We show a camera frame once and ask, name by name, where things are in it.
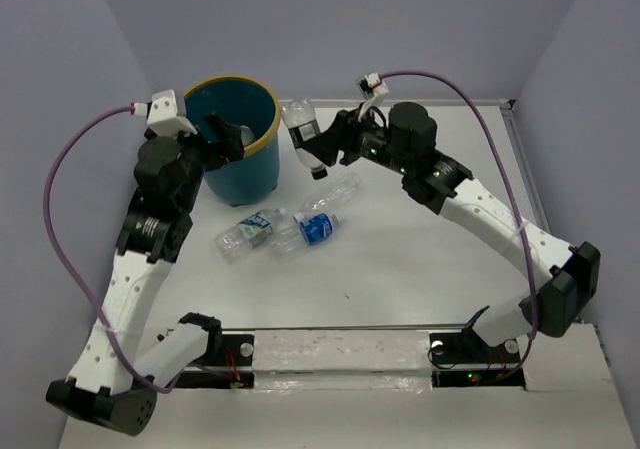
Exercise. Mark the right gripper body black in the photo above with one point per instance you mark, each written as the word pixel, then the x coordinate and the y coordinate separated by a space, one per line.
pixel 364 139

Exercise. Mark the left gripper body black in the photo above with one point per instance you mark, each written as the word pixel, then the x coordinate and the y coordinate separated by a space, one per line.
pixel 202 155

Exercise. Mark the clear bottle with black label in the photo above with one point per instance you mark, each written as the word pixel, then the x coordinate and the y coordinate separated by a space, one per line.
pixel 300 119

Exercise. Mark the large crushed clear bottle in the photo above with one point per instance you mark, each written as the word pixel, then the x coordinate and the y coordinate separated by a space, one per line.
pixel 334 195

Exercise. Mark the blue label Pocari bottle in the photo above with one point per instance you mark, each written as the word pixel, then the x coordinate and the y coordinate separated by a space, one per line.
pixel 305 233

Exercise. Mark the green label water bottle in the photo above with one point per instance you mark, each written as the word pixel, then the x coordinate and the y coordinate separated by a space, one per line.
pixel 241 239

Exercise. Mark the clear jar with metal lid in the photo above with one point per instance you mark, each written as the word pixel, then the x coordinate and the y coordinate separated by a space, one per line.
pixel 247 135

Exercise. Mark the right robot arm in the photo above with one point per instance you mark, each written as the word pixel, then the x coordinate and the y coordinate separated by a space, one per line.
pixel 564 276

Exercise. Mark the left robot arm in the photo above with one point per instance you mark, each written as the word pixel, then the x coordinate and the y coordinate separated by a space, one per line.
pixel 111 385

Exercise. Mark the teal bin with yellow rim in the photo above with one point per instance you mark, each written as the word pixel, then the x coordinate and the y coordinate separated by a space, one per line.
pixel 242 101

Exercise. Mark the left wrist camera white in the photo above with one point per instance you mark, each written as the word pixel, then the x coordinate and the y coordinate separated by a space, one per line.
pixel 165 114

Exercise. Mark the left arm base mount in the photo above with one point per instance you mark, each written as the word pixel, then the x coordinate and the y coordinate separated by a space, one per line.
pixel 230 368

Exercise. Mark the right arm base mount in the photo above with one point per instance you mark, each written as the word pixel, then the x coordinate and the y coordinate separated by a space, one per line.
pixel 461 359

